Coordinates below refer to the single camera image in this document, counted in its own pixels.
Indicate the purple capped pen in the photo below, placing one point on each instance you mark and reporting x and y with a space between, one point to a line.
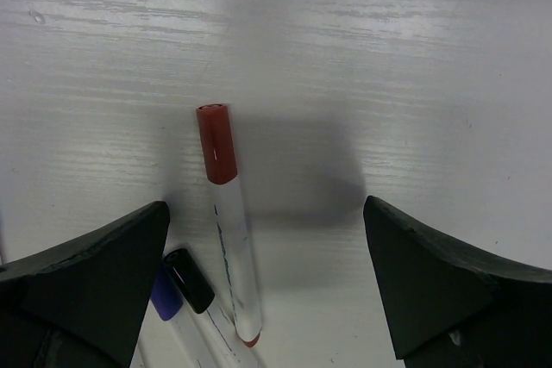
171 309

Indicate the dark red capped pen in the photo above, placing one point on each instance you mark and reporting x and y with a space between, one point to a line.
226 192

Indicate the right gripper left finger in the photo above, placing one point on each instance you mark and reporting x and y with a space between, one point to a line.
81 303

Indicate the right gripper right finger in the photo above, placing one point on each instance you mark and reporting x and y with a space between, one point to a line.
451 304

